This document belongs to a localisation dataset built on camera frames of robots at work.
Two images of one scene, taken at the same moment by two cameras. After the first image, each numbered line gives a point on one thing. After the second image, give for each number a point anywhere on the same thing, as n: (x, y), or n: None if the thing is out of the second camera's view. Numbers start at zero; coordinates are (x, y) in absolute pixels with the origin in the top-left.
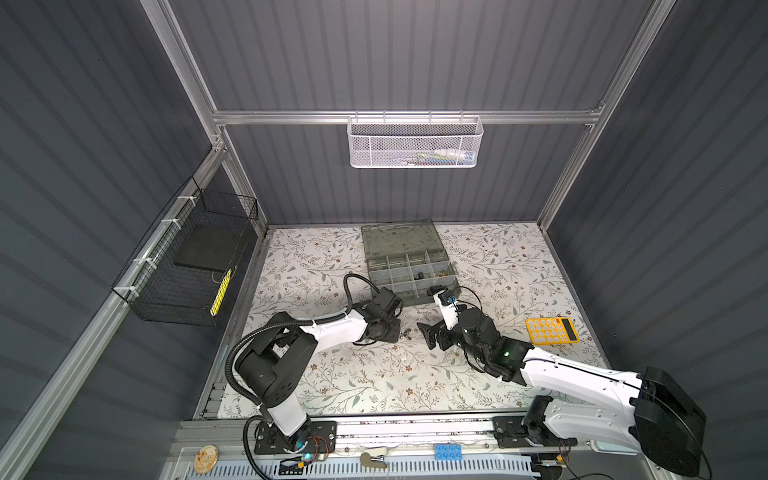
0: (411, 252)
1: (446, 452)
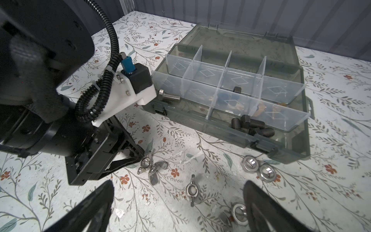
0: (241, 85)
1: None
